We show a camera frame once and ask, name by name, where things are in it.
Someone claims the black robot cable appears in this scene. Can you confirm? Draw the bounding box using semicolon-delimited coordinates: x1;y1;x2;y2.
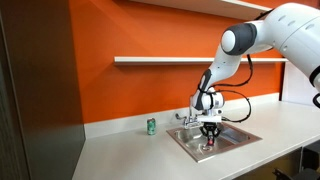
208;53;253;124

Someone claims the white board panel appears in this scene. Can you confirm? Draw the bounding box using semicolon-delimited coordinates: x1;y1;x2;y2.
281;62;318;106

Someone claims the stainless steel sink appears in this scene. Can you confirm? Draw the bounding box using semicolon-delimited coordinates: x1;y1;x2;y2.
167;123;260;163

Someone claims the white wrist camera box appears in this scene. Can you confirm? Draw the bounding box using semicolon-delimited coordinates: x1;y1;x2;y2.
196;111;222;123

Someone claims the white wall shelf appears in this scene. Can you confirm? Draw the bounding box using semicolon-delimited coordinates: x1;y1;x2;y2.
113;56;289;66

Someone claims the green soda can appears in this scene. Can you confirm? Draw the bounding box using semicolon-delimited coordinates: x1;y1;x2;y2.
147;118;156;135

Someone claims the dark tall cabinet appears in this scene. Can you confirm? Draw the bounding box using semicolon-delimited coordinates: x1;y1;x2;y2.
0;0;85;180

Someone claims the white upper shelf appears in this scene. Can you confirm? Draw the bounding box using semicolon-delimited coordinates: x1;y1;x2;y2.
131;0;269;20

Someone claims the black chair under counter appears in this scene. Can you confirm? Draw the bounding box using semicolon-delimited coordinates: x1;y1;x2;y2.
273;140;320;180

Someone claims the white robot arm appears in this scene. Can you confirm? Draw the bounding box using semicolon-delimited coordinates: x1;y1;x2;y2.
192;3;320;111

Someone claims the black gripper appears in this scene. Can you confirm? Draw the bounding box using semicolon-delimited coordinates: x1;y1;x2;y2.
200;122;221;145

